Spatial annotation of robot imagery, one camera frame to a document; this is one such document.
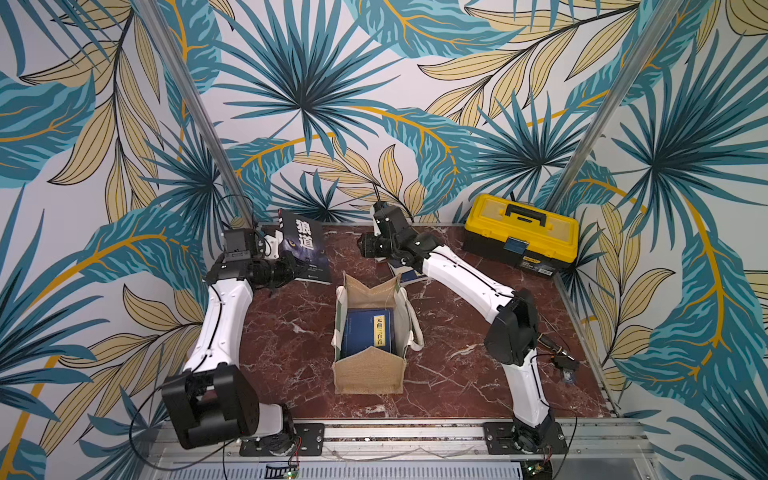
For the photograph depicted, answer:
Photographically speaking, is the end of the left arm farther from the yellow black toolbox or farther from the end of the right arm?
the yellow black toolbox

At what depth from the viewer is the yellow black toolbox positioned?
0.95m

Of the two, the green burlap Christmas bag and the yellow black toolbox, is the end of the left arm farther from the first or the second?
the yellow black toolbox
